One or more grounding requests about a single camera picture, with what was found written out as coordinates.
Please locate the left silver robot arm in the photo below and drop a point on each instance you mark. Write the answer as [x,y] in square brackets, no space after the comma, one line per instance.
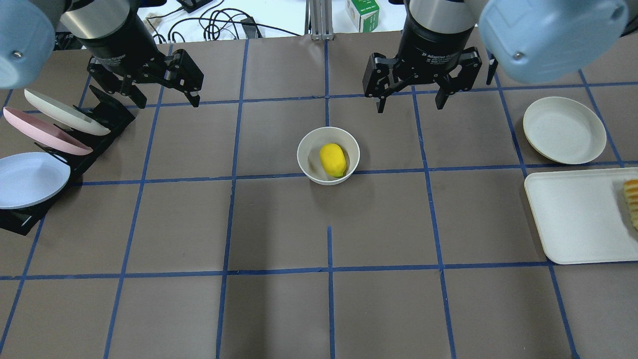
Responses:
[28,31]

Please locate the lavender plate in rack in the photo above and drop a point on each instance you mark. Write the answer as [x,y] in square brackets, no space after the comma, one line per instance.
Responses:
[31,178]

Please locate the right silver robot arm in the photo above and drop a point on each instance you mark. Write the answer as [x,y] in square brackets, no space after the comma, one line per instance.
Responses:
[533,41]

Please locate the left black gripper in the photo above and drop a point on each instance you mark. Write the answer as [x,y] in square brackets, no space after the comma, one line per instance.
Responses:
[115,41]

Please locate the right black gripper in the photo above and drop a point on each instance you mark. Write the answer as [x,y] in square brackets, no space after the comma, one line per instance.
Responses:
[432,42]

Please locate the yellow lemon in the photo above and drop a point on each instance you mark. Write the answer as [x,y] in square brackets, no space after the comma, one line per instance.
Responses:
[333,160]

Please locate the beige plate in rack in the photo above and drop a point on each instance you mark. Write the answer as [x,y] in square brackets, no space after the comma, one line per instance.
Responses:
[65,114]

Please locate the green white carton box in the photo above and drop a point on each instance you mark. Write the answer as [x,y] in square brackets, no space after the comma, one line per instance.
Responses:
[364,14]

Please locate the black dish rack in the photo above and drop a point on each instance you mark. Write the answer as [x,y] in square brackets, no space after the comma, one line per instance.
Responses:
[110,113]

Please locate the white ceramic bowl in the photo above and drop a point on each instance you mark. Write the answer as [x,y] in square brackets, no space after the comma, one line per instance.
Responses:
[308,154]

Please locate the aluminium frame post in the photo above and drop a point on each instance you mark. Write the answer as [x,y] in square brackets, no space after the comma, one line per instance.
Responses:
[318,20]

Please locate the pink plate in rack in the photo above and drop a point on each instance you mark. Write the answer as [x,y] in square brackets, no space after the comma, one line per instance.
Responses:
[44,132]

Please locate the cream round plate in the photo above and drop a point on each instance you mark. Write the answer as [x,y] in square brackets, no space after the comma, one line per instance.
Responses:
[564,130]

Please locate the sliced yellow bread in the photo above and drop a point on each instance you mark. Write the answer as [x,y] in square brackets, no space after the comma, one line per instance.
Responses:
[631,199]

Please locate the cream rectangular tray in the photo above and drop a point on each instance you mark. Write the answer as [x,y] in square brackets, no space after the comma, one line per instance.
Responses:
[581,216]

